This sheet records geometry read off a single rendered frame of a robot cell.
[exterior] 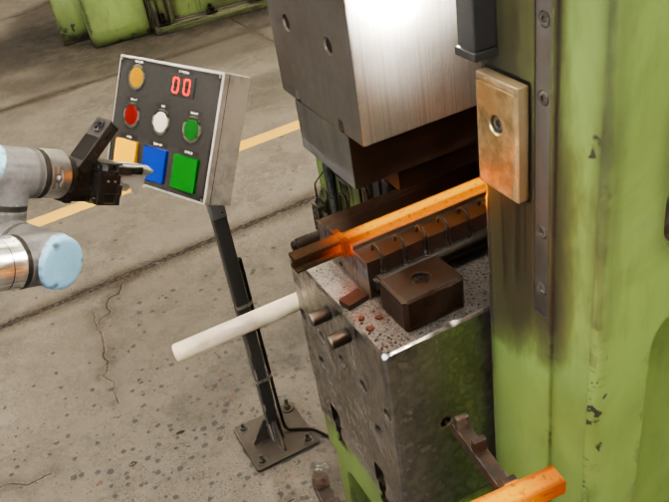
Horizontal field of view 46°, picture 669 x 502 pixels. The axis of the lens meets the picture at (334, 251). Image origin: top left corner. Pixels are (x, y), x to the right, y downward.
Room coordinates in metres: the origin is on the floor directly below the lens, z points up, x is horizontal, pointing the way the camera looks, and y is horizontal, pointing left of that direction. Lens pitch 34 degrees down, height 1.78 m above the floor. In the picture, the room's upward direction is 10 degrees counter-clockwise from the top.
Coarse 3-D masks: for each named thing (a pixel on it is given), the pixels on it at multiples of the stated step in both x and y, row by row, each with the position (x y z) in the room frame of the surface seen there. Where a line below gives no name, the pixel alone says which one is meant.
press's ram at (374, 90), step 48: (288, 0) 1.24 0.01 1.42; (336, 0) 1.08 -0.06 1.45; (384, 0) 1.08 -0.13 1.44; (432, 0) 1.11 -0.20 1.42; (288, 48) 1.28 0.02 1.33; (336, 48) 1.10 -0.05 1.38; (384, 48) 1.08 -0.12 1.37; (432, 48) 1.11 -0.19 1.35; (336, 96) 1.12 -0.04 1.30; (384, 96) 1.07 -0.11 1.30; (432, 96) 1.10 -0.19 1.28
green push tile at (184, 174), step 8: (176, 160) 1.54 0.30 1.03; (184, 160) 1.53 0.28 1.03; (192, 160) 1.52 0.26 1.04; (176, 168) 1.54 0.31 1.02; (184, 168) 1.52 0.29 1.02; (192, 168) 1.51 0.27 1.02; (176, 176) 1.53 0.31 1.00; (184, 176) 1.51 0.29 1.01; (192, 176) 1.50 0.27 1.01; (176, 184) 1.52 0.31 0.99; (184, 184) 1.50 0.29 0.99; (192, 184) 1.49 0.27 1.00; (192, 192) 1.48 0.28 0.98
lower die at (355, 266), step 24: (456, 168) 1.39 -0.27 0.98; (408, 192) 1.33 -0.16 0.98; (432, 192) 1.30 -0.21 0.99; (480, 192) 1.25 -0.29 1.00; (336, 216) 1.29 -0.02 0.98; (360, 216) 1.26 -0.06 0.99; (432, 216) 1.21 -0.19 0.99; (456, 216) 1.20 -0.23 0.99; (480, 216) 1.19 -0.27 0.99; (360, 240) 1.16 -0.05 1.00; (384, 240) 1.16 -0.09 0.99; (408, 240) 1.15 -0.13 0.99; (432, 240) 1.15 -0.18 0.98; (456, 240) 1.17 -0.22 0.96; (360, 264) 1.13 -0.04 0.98; (384, 264) 1.12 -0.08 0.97
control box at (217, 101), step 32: (128, 64) 1.76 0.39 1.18; (160, 64) 1.69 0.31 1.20; (128, 96) 1.72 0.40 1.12; (160, 96) 1.66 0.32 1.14; (192, 96) 1.59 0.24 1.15; (224, 96) 1.55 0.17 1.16; (128, 128) 1.69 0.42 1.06; (224, 128) 1.53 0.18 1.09; (224, 160) 1.52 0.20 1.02; (224, 192) 1.50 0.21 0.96
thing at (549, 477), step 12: (552, 468) 0.64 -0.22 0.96; (528, 480) 0.63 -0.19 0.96; (540, 480) 0.63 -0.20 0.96; (552, 480) 0.62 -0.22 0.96; (564, 480) 0.62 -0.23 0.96; (492, 492) 0.62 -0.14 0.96; (504, 492) 0.62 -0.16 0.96; (516, 492) 0.61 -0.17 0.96; (528, 492) 0.61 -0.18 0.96; (540, 492) 0.61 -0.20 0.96; (552, 492) 0.61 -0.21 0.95; (564, 492) 0.62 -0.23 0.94
